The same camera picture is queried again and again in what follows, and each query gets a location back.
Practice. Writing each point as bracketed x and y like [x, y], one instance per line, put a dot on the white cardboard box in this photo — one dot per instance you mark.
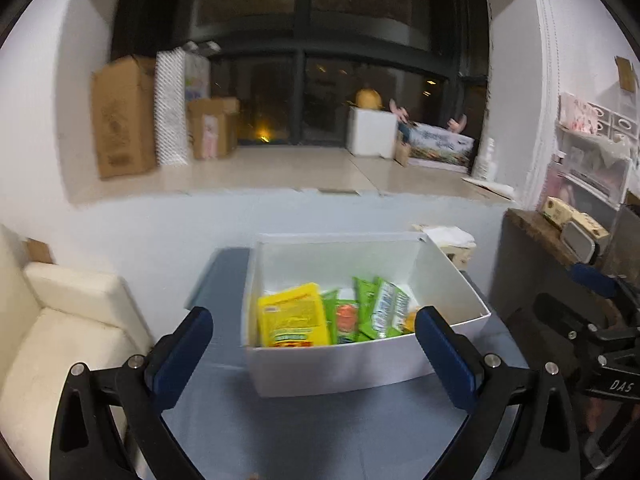
[340, 365]

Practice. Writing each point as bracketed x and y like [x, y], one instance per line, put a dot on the long printed box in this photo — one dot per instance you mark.
[440, 146]

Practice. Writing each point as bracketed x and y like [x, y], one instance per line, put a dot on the yellow jelly cup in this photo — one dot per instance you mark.
[410, 321]

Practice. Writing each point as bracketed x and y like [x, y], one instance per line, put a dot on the brown cardboard piece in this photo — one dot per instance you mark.
[37, 251]

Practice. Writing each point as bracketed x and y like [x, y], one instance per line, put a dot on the cream printed box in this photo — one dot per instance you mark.
[556, 210]
[595, 227]

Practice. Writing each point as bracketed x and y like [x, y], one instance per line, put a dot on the grey metal tin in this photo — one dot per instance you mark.
[579, 244]

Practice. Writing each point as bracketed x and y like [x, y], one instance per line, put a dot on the white patterned roll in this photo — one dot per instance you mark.
[170, 110]

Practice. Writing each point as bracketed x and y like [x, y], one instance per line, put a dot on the small brown cardboard box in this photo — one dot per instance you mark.
[212, 130]

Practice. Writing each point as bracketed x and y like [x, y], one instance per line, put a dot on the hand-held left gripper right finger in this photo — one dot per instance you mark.
[445, 360]

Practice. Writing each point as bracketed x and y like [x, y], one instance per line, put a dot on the black window frame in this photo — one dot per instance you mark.
[300, 55]

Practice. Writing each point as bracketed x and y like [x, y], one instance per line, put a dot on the small brown paper box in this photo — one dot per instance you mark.
[401, 150]

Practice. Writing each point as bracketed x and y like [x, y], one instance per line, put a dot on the green snack packet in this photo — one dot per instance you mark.
[392, 305]
[345, 322]
[367, 292]

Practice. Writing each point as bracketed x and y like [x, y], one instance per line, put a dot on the white foam box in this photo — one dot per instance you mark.
[372, 132]

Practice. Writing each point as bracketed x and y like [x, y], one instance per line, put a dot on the clear plastic drawer organizer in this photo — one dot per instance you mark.
[600, 160]

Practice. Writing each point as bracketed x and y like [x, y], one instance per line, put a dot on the large brown cardboard box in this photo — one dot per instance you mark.
[125, 120]

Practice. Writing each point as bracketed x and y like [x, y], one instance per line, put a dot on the cream tissue pack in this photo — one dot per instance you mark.
[457, 252]

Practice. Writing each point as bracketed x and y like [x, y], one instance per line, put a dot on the blue grey table mat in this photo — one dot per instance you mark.
[300, 425]

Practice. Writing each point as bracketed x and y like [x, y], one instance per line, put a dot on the yellow snack packet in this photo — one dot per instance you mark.
[292, 315]

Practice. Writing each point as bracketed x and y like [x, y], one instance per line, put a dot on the dark wooden cabinet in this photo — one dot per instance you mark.
[520, 270]

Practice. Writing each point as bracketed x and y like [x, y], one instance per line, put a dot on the cardboard tag on wall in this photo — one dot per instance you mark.
[625, 74]

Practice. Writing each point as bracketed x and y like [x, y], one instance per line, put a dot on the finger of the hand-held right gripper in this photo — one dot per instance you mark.
[565, 316]
[592, 278]

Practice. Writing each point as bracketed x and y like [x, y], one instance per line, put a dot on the cream leather sofa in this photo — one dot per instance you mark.
[65, 340]

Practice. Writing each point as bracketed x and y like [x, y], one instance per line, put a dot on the white flat sheet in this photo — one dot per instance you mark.
[490, 187]

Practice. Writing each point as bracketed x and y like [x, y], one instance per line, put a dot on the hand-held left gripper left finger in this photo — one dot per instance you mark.
[180, 355]

